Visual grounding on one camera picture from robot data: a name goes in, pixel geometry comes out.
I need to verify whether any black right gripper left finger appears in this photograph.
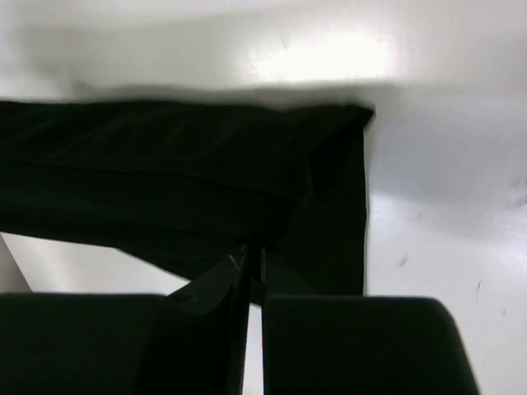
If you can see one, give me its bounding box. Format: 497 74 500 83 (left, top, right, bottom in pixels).
1 246 250 394

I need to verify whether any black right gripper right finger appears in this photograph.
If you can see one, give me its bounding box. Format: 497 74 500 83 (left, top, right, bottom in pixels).
260 247 478 394

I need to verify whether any black skirt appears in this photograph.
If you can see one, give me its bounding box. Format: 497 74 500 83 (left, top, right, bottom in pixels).
1 100 375 295

